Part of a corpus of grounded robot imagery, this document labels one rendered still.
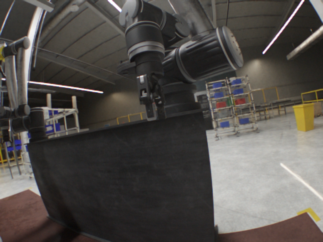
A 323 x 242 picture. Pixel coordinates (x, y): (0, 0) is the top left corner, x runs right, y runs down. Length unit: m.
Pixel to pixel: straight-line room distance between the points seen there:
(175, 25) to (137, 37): 0.19
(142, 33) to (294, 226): 1.37
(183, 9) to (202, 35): 0.15
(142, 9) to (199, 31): 0.28
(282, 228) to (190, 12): 1.39
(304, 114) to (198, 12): 3.82
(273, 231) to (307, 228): 0.27
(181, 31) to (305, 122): 3.97
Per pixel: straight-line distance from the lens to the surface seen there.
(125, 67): 0.40
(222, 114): 4.84
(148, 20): 0.43
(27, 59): 6.30
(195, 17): 0.66
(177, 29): 0.54
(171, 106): 0.65
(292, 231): 1.23
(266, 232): 1.20
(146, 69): 0.36
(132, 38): 0.40
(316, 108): 6.70
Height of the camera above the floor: 0.88
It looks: level
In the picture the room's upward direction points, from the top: 10 degrees counter-clockwise
